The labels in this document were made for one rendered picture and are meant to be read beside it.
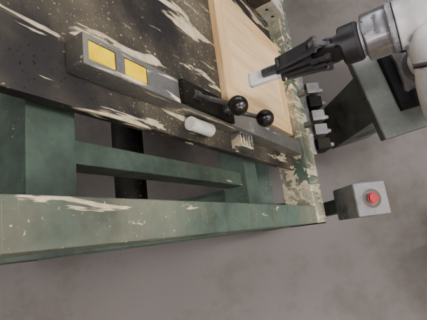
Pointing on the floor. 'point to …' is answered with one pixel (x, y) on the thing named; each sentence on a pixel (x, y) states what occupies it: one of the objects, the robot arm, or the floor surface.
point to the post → (330, 208)
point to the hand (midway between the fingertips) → (264, 75)
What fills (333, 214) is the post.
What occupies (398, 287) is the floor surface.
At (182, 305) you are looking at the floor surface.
